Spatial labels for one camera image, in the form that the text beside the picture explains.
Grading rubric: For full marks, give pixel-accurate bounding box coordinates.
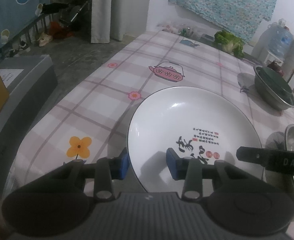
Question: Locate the green ceramic bowl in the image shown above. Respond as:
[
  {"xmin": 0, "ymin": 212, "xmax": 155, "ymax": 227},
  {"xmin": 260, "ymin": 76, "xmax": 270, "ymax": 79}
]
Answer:
[{"xmin": 255, "ymin": 66, "xmax": 292, "ymax": 95}]

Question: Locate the teal wall hanging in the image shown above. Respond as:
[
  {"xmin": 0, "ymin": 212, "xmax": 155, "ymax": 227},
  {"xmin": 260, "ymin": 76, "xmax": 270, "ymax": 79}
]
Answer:
[{"xmin": 169, "ymin": 0, "xmax": 277, "ymax": 42}]

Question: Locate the red onion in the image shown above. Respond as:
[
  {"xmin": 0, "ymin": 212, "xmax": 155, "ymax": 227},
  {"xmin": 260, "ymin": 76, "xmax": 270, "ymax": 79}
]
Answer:
[{"xmin": 267, "ymin": 61, "xmax": 284, "ymax": 77}]

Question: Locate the steel bowl on table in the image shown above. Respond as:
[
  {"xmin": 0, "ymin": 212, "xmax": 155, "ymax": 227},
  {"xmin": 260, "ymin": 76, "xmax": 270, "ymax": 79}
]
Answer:
[{"xmin": 254, "ymin": 66, "xmax": 294, "ymax": 111}]

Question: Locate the white ceramic plate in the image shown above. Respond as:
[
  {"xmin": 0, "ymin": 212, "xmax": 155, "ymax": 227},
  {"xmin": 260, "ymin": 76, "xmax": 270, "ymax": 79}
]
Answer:
[{"xmin": 127, "ymin": 87, "xmax": 263, "ymax": 193}]

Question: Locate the grey storage box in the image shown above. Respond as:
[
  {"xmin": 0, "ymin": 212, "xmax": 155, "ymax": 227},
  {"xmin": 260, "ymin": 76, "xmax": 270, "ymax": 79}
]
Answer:
[{"xmin": 0, "ymin": 55, "xmax": 58, "ymax": 198}]

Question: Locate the water bottle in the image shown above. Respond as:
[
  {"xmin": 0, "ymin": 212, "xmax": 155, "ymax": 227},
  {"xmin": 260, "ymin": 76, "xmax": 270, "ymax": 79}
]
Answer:
[{"xmin": 267, "ymin": 18, "xmax": 293, "ymax": 60}]

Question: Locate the grey curtain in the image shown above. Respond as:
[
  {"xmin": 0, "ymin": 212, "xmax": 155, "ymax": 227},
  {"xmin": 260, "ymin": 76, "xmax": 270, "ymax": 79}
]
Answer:
[{"xmin": 90, "ymin": 0, "xmax": 150, "ymax": 44}]

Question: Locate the green lettuce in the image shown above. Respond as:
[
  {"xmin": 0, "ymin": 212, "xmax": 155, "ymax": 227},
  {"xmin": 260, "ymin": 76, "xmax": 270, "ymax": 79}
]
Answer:
[{"xmin": 214, "ymin": 30, "xmax": 244, "ymax": 59}]

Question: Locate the plaid tablecloth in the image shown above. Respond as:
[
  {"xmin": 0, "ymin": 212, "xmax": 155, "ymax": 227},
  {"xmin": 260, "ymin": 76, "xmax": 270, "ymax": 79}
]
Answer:
[{"xmin": 9, "ymin": 29, "xmax": 294, "ymax": 205}]

